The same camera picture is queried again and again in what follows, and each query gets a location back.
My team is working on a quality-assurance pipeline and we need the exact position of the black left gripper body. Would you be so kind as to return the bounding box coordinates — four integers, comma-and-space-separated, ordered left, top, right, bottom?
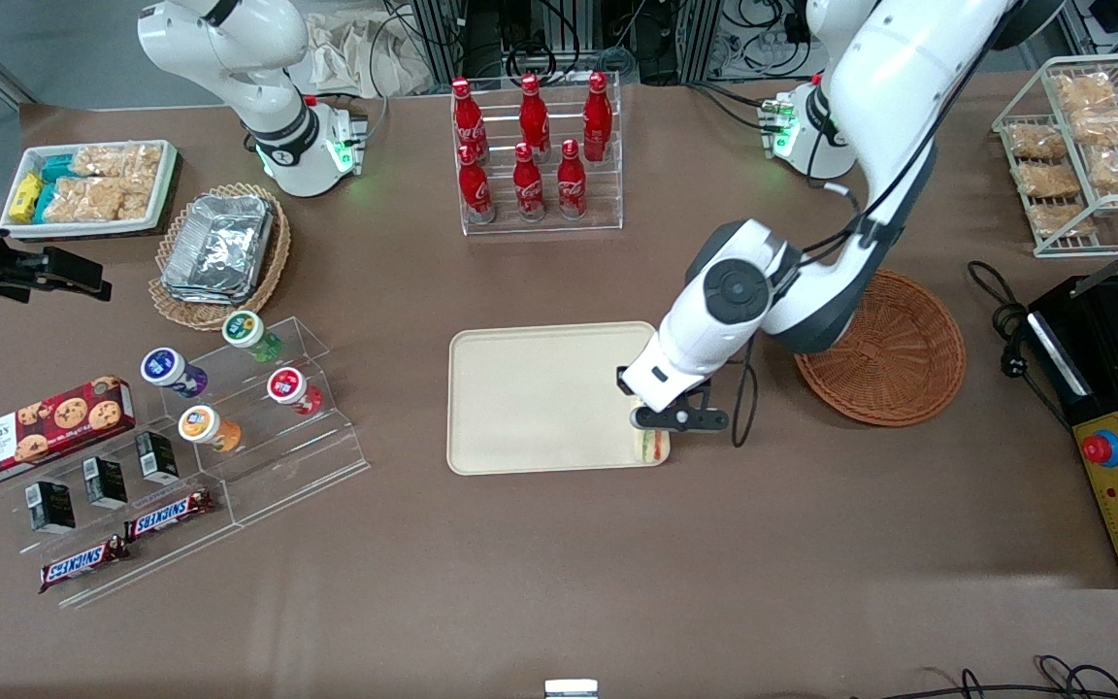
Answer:
614, 364, 717, 415

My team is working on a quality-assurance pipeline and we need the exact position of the white rectangular snack tray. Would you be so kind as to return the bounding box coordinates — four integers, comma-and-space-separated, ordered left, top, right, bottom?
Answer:
0, 141, 180, 239

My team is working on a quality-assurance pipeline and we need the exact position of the beige plastic tray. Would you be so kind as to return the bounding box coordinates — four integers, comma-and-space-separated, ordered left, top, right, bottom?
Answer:
446, 321, 672, 477

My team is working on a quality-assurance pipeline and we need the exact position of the light wicker basket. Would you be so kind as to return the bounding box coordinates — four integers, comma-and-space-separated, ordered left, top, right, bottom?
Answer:
148, 183, 292, 332

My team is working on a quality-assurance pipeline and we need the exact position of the brown wicker basket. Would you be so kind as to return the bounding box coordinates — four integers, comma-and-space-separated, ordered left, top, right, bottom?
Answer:
794, 270, 967, 428

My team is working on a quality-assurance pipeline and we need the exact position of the yellow snack pack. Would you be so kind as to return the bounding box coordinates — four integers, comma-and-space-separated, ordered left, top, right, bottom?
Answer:
9, 173, 44, 224

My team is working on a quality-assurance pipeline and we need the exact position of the clear rice cracker bag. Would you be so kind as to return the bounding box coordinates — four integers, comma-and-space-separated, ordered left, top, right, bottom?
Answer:
43, 175, 154, 224
72, 144, 164, 182

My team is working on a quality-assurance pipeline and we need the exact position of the purple lidded cup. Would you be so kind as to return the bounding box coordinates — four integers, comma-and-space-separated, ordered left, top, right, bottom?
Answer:
140, 347, 209, 399

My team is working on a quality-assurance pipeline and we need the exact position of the silver foil pack stack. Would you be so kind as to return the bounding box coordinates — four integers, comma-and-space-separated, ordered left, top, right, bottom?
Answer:
161, 194, 276, 305

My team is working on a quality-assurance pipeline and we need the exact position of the red Walkers cookie box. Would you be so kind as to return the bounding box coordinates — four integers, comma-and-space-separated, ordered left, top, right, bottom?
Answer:
0, 376, 136, 492

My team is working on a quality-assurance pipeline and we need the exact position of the green lidded cup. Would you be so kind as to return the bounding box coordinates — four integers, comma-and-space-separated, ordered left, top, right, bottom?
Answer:
222, 309, 283, 363

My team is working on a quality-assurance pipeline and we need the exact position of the orange lidded cup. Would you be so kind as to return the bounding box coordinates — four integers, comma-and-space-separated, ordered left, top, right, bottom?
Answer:
178, 405, 242, 454

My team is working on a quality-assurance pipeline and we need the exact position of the small black box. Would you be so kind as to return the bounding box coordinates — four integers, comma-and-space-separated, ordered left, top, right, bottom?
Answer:
82, 456, 129, 510
25, 481, 77, 534
135, 431, 180, 485

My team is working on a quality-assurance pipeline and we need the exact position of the clear acrylic bottle rack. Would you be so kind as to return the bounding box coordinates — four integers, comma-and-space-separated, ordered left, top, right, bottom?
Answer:
450, 72, 624, 237

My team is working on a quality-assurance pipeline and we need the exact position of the red lidded cup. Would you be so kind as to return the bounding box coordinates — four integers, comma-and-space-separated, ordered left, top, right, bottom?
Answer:
266, 366, 324, 416

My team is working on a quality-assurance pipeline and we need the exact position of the red cola bottle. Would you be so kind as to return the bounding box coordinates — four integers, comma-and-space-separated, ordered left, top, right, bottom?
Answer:
511, 143, 546, 222
457, 144, 496, 225
450, 78, 488, 162
518, 74, 552, 156
556, 140, 588, 220
582, 71, 614, 163

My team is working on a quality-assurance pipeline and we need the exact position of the Snickers chocolate bar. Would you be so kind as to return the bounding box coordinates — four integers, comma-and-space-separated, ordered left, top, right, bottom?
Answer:
124, 488, 214, 542
39, 536, 128, 593

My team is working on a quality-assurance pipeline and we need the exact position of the clear acrylic stepped stand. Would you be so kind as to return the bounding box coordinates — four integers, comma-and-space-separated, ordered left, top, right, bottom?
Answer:
159, 316, 372, 528
0, 427, 242, 613

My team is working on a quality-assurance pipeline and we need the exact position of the beige crumpled cloth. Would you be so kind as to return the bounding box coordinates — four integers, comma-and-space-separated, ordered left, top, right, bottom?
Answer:
305, 8, 436, 98

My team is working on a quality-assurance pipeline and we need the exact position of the black table appliance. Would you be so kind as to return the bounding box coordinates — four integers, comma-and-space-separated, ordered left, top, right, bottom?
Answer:
1027, 275, 1118, 588

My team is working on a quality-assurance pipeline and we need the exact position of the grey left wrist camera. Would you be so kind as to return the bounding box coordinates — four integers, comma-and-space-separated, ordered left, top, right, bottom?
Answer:
629, 406, 731, 434

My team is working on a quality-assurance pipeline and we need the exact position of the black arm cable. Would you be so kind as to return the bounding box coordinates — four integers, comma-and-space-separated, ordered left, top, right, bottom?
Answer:
732, 19, 1011, 449

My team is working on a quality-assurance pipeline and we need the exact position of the black power cable with plug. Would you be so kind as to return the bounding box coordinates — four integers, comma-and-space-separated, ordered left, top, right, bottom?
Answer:
967, 260, 1076, 430

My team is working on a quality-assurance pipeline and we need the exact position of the black equipment frame rack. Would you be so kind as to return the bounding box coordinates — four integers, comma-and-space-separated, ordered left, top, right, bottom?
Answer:
402, 0, 817, 88

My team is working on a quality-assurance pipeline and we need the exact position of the white wire rack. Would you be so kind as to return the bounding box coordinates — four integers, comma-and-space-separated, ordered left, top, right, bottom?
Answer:
993, 53, 1118, 258

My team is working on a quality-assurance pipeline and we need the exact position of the black cable bundle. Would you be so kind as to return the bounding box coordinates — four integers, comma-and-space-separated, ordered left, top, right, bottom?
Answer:
850, 655, 1118, 699

